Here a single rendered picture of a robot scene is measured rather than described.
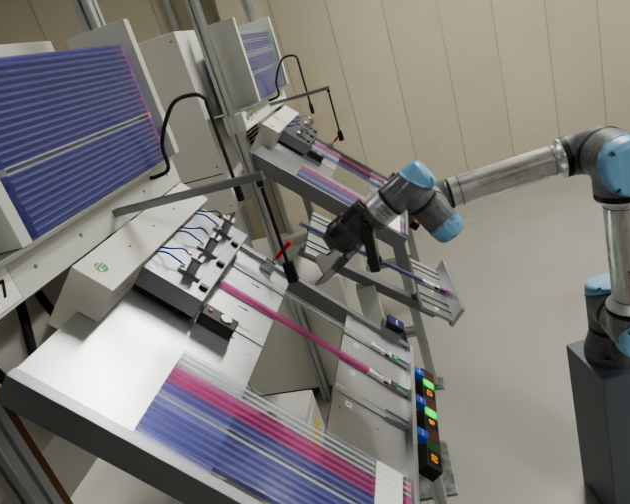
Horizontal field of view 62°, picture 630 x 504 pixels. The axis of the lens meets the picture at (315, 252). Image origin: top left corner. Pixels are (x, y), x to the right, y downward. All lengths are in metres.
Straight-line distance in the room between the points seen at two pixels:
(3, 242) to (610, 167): 1.10
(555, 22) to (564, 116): 0.73
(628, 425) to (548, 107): 3.41
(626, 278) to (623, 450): 0.59
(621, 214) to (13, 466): 1.21
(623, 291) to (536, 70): 3.46
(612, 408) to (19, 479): 1.38
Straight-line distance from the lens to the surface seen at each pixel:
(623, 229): 1.29
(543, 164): 1.33
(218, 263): 1.17
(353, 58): 4.22
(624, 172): 1.22
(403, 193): 1.15
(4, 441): 0.92
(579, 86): 4.87
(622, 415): 1.68
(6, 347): 1.11
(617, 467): 1.79
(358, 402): 1.18
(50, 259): 0.98
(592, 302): 1.53
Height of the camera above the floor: 1.54
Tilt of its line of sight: 21 degrees down
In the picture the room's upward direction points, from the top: 18 degrees counter-clockwise
